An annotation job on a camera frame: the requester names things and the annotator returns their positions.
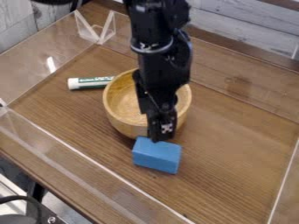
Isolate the brown wooden bowl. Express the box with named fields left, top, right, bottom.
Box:
left=102, top=68, right=192, bottom=139

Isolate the blue rectangular block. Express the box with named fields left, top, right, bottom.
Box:
left=132, top=136, right=182, bottom=174

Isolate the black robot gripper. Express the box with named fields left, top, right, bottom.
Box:
left=133, top=47, right=192, bottom=143

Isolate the white green marker tube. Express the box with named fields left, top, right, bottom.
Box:
left=68, top=76, right=114, bottom=90

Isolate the black cable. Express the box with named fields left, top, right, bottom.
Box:
left=0, top=196, right=42, bottom=224

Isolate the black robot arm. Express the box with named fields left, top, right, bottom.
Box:
left=124, top=0, right=192, bottom=142

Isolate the clear acrylic corner bracket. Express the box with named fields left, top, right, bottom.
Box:
left=73, top=10, right=116, bottom=46

